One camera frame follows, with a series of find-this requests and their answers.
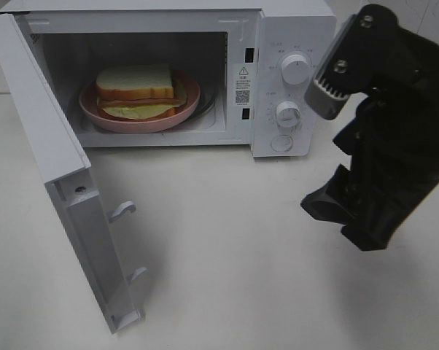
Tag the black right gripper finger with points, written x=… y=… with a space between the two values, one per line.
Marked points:
x=359 y=50
x=339 y=200

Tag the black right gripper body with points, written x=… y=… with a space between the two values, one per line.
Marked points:
x=394 y=140

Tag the round door release button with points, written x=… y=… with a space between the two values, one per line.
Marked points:
x=282 y=143

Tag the white bread top slice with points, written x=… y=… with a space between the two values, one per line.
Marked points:
x=130 y=83

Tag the ham slice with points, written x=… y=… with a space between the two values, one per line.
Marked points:
x=141 y=102

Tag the pink round plate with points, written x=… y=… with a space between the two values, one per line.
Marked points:
x=87 y=102

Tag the white microwave door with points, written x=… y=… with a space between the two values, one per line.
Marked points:
x=66 y=172

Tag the white upper power knob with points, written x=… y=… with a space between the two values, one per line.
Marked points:
x=295 y=68

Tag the white lower timer knob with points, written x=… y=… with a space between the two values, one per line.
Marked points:
x=287 y=114

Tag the warning label sticker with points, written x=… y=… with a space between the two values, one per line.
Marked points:
x=242 y=85

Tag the glass microwave turntable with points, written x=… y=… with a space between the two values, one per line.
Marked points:
x=203 y=116

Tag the white microwave oven body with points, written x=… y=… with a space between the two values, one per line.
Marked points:
x=204 y=39

